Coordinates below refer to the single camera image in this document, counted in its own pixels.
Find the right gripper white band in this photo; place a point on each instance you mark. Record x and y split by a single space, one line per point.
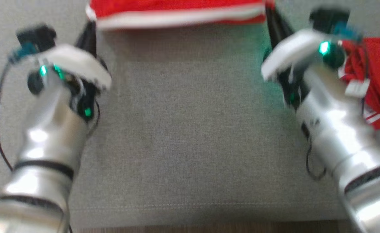
290 51

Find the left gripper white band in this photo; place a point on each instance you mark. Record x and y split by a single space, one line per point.
80 64

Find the red garment with white band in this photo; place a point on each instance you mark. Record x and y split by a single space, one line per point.
177 6

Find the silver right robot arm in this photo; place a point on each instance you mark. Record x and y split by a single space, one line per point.
338 136

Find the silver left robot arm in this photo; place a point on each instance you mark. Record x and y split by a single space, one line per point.
44 145

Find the grey sofa seat cushion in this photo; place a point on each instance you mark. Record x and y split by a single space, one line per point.
193 129

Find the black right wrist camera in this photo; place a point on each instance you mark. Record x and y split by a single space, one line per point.
327 19

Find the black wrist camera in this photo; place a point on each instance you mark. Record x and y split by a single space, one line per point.
327 19
38 37

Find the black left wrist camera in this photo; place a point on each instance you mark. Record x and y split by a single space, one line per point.
38 37

